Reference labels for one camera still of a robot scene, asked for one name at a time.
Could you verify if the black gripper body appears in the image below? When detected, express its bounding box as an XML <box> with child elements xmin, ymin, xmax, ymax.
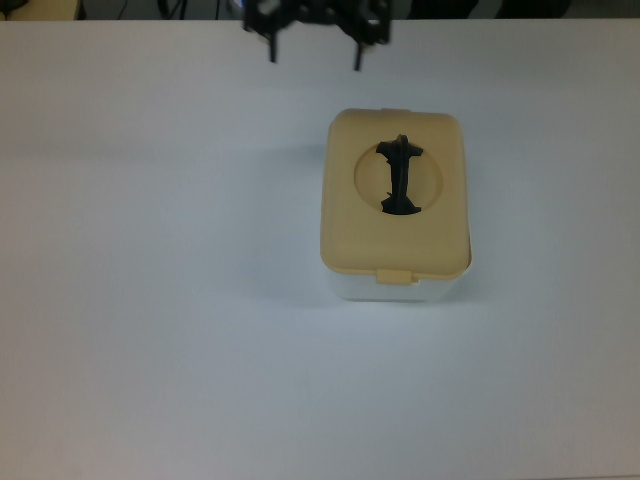
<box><xmin>294</xmin><ymin>0</ymin><xmax>351</xmax><ymax>24</ymax></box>

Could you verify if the tan plastic case lid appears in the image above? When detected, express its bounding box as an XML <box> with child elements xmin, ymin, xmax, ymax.
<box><xmin>318</xmin><ymin>107</ymin><xmax>474</xmax><ymax>286</ymax></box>

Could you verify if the black lid handle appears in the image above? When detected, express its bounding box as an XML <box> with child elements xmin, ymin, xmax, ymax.
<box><xmin>375</xmin><ymin>133</ymin><xmax>425</xmax><ymax>215</ymax></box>

